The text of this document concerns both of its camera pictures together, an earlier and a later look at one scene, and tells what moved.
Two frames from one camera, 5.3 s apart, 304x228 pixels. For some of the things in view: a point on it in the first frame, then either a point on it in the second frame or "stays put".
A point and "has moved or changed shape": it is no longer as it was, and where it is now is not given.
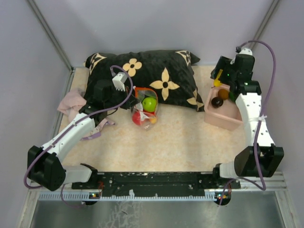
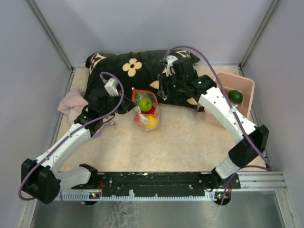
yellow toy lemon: (216, 83) has moved or changed shape
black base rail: (210, 181) stays put
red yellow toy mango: (153, 120) → (151, 112)
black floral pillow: (170, 72) stays put
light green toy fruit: (149, 104) has moved or changed shape
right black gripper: (223, 63) → (164, 90)
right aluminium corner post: (264, 23) stays put
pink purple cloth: (71, 103) stays put
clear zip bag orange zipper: (145, 114) stays put
